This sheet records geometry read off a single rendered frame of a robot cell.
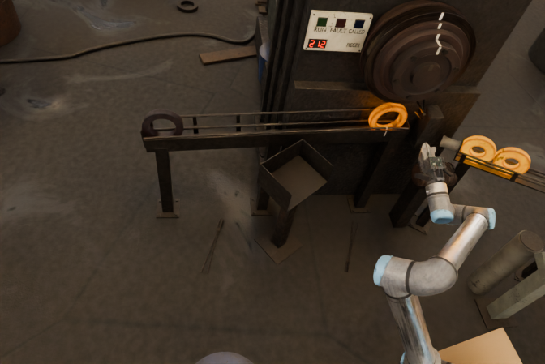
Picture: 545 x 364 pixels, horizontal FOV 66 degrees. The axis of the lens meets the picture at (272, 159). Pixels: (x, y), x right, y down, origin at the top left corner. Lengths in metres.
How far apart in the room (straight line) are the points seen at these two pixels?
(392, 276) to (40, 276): 1.71
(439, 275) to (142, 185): 1.77
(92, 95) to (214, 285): 1.67
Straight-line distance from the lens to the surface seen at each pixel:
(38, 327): 2.36
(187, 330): 2.22
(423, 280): 1.55
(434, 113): 2.23
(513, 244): 2.37
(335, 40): 1.89
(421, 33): 1.79
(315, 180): 1.95
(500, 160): 2.32
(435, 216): 1.95
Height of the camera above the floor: 2.11
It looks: 49 degrees down
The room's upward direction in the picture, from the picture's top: 11 degrees clockwise
